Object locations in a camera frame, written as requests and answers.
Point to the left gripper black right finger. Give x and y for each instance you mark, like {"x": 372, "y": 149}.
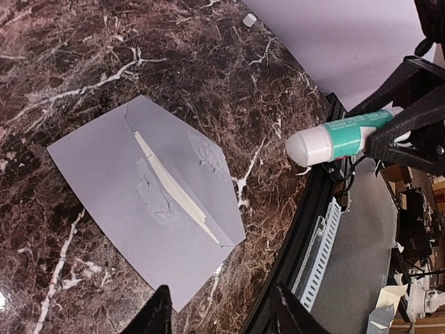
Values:
{"x": 288, "y": 315}

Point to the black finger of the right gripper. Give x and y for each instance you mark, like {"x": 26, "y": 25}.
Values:
{"x": 410, "y": 82}
{"x": 414, "y": 137}

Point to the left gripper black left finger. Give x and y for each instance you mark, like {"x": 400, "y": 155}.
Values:
{"x": 155, "y": 316}

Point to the green glue stick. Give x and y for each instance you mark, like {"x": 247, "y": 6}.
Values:
{"x": 336, "y": 139}

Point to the white glue stick cap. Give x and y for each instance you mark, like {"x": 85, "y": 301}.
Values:
{"x": 249, "y": 20}

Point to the spare grey envelope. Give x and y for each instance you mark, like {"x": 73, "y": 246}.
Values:
{"x": 381, "y": 318}

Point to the white slotted cable duct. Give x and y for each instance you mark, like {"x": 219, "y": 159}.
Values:
{"x": 310, "y": 275}

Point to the black front rail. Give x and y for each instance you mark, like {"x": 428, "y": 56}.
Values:
{"x": 318, "y": 193}

